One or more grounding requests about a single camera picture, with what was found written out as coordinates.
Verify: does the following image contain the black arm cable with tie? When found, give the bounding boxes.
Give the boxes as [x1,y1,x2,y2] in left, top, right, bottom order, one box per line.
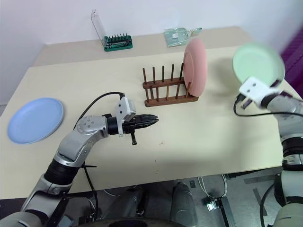
[80,164,99,219]

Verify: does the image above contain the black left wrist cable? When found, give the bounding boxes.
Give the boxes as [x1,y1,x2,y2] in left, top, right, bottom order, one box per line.
[76,91,125,130]

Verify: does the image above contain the black table frame bar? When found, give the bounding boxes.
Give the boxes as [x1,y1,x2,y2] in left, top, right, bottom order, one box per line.
[214,196,238,227]

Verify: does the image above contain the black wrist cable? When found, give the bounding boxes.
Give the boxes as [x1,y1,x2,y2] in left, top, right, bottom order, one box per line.
[76,91,125,130]
[233,94,294,117]

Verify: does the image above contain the purple object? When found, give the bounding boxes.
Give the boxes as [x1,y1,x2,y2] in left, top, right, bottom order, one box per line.
[280,30,303,96]

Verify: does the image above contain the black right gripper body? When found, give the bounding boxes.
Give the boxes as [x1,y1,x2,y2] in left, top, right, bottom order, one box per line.
[241,79,284,110]

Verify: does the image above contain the wooden dish rack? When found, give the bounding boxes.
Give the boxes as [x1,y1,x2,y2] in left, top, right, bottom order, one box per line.
[142,62,198,108]

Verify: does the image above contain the blue plate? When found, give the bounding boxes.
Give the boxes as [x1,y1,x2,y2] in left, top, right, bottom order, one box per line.
[7,97,65,145]

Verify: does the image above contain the green plate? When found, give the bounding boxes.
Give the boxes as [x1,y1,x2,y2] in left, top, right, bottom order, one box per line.
[232,42,286,88]

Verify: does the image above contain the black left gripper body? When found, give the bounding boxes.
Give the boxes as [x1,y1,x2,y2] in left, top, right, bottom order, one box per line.
[123,115,141,147]

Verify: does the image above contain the clear plastic bag with parts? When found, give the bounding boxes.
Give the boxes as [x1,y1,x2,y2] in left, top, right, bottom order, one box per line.
[163,27,203,48]

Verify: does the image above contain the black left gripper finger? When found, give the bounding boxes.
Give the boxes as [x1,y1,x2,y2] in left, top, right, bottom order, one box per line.
[139,121,160,130]
[139,114,159,123]

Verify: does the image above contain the black lower arm cable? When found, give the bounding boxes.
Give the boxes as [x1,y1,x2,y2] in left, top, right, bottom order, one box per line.
[259,183,276,227]

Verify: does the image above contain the pink plate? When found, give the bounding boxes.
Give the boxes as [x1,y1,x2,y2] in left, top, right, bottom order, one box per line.
[183,38,208,98]

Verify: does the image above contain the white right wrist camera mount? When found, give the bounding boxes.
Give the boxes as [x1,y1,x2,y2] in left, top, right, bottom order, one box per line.
[239,77,273,107]

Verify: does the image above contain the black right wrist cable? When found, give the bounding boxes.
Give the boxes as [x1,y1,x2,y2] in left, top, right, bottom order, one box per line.
[233,94,294,117]

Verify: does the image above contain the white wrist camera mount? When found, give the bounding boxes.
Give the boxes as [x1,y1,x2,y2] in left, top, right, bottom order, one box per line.
[239,77,273,107]
[115,96,138,138]

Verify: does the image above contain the dark rounded grey shape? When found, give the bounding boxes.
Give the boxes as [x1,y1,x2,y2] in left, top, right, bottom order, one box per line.
[172,182,199,227]

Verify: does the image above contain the white floor cable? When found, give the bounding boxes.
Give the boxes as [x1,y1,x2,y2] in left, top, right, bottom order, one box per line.
[197,174,228,199]

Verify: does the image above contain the green screwdriver bit set case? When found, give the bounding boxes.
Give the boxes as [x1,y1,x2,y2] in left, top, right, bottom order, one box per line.
[90,9,134,52]

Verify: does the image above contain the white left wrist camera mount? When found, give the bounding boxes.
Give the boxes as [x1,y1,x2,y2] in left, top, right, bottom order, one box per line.
[115,96,138,138]

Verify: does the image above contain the small metal floor box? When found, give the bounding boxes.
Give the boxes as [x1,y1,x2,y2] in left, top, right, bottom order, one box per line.
[203,198,223,212]

